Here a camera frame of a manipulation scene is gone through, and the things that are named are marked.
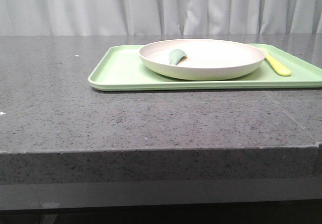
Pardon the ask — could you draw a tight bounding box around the white round plate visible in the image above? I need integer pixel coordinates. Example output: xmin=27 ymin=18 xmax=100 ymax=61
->
xmin=139 ymin=39 xmax=265 ymax=81

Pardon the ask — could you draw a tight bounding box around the yellow plastic fork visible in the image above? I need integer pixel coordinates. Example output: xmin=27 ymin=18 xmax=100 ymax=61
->
xmin=265 ymin=51 xmax=291 ymax=77

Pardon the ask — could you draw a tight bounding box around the teal green spoon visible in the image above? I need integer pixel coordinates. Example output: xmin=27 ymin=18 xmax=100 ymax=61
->
xmin=169 ymin=49 xmax=187 ymax=65

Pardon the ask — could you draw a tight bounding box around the light green rectangular tray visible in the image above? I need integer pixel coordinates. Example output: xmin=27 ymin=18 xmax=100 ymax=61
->
xmin=88 ymin=44 xmax=321 ymax=92

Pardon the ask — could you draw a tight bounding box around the white pleated curtain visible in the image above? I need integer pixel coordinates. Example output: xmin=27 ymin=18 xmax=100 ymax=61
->
xmin=1 ymin=0 xmax=321 ymax=36

